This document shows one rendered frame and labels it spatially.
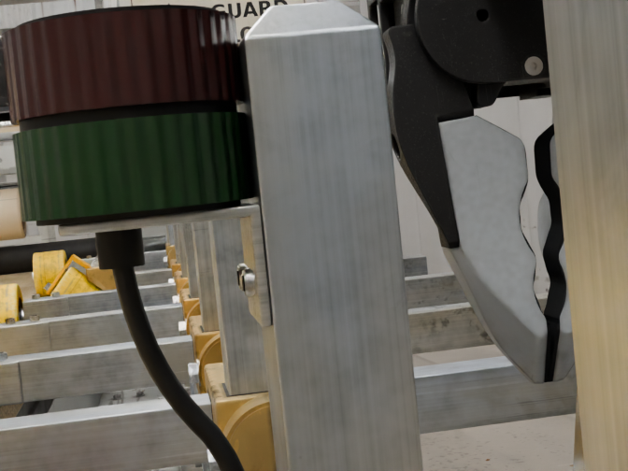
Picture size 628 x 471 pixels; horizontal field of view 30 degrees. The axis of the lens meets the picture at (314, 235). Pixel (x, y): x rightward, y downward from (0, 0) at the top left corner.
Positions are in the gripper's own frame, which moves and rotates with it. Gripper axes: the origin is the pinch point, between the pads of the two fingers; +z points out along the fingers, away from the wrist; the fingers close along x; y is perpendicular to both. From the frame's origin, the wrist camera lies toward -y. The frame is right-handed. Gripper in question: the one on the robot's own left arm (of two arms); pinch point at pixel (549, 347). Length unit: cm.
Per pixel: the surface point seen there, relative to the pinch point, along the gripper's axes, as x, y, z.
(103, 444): 15.9, 21.9, 5.9
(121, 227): 13.1, -7.3, -5.5
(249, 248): 9.9, -6.4, -4.6
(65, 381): 20, 47, 6
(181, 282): 10, 92, 4
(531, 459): -109, 356, 101
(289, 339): 9.2, -7.3, -2.3
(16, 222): 45, 249, -2
